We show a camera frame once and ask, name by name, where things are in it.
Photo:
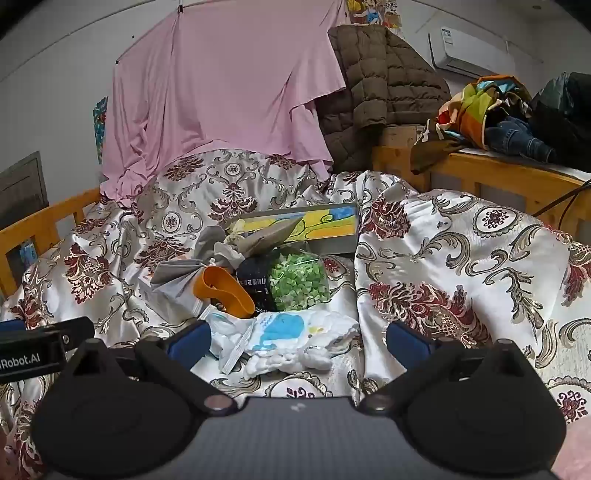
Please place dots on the blue printed packet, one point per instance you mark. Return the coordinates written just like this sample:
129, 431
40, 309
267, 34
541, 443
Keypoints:
30, 251

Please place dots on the white air conditioner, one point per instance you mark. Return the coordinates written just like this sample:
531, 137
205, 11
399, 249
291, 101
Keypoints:
466, 53

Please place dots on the bag of green pieces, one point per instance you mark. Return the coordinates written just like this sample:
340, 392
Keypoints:
295, 281

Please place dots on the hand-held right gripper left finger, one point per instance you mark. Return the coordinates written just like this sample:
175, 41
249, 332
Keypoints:
187, 344

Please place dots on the narrow colourful wall poster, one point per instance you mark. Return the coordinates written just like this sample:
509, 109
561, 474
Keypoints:
99, 129

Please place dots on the brown quilted jacket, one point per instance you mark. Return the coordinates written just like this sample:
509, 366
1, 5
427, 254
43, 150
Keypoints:
383, 78

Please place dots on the dark plastic bag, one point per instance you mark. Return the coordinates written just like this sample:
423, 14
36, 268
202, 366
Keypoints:
568, 115

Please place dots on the grey box with colourful lining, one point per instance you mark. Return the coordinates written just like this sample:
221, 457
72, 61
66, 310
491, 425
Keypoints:
323, 219

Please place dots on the orange cloth item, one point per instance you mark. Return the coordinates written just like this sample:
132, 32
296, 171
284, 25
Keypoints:
205, 284

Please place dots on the blue jeans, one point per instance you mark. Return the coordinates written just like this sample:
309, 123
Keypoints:
517, 138

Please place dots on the wooden bed rail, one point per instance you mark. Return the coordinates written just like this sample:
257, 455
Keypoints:
41, 226

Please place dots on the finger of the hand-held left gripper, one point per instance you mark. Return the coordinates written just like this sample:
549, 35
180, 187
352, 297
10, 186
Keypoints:
74, 328

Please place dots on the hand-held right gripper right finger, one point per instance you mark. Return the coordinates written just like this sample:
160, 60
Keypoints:
408, 344

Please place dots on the pink hanging sheet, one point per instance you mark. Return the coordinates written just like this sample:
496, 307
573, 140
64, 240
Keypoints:
221, 92

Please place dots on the wooden slatted bed frame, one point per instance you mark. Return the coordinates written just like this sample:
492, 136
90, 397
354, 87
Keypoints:
498, 177

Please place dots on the cartoon wall poster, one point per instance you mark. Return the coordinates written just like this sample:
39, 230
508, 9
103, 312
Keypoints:
369, 14

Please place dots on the floral satin blanket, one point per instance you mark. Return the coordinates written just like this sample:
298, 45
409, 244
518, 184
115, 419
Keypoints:
461, 258

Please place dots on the light grey cloth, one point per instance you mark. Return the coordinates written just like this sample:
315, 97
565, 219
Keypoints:
175, 274

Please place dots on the white padded diaper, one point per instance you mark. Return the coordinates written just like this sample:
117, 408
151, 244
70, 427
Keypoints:
286, 332

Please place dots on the colourful patchwork cloth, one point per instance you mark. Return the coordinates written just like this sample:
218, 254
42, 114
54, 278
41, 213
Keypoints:
475, 110

